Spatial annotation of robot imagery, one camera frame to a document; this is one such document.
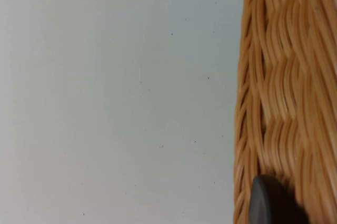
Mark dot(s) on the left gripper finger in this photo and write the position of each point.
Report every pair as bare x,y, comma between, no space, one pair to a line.
268,203

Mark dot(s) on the pale brown wicker basket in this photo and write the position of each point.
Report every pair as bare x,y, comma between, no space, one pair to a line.
289,76

